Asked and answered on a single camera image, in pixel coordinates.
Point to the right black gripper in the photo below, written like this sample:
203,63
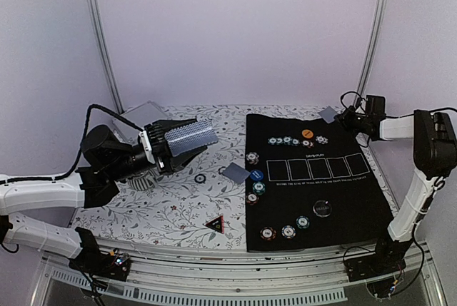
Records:
345,118

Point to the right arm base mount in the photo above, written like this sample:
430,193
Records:
387,257

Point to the striped mug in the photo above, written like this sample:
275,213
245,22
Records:
142,182

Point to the orange big blind button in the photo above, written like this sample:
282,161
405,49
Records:
306,133

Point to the single chip on table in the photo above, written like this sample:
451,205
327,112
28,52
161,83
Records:
220,170
200,178

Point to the blue small blind button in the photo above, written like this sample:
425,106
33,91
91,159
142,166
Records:
256,175

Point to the left aluminium frame post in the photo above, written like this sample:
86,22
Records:
113,88

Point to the front aluminium rail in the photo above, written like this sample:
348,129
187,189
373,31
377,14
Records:
165,275

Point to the green 50 chip row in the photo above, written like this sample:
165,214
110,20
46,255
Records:
283,141

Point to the grey box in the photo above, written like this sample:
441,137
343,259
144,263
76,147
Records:
142,115

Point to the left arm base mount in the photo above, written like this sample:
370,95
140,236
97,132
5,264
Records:
113,265

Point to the clear round dealer button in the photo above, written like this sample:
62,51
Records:
322,208

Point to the black poker mat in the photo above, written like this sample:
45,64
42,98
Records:
296,177

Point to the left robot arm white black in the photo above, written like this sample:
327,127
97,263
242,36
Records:
110,162

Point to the dealt card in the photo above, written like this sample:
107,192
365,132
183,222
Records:
235,173
328,114

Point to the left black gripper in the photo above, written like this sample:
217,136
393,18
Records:
165,161

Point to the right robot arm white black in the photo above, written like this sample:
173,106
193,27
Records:
433,156

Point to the triangular all in marker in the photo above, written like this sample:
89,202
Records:
217,224

